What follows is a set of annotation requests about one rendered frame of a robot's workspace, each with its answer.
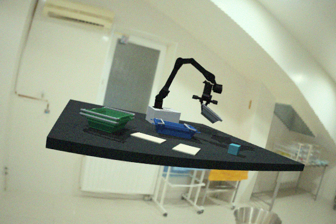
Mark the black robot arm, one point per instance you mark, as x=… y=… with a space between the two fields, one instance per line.
x=208 y=86

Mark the blue plastic tray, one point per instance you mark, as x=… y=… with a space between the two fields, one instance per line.
x=174 y=129

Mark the small teal block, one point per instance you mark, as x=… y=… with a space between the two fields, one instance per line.
x=234 y=149

